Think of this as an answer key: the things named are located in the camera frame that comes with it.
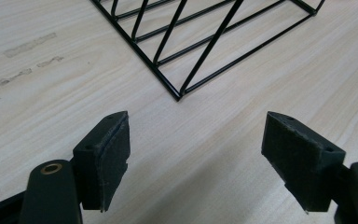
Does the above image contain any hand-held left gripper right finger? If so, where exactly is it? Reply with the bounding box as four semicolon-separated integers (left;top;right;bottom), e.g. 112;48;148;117
261;111;347;214

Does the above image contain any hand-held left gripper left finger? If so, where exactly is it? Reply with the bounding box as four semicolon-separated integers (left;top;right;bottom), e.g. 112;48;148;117
72;110;131;213

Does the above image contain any black wire rack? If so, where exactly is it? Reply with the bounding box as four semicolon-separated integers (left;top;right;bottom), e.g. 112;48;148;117
89;0;326;103

